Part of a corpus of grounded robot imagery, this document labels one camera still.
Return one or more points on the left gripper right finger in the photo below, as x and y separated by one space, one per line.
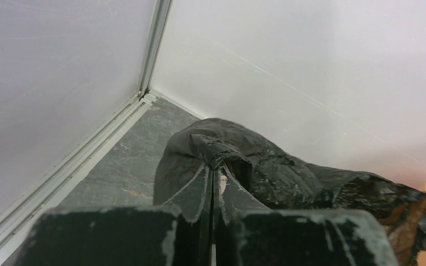
249 233

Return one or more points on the black trash bag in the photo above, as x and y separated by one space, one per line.
282 181

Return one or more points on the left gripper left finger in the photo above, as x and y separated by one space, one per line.
177 232

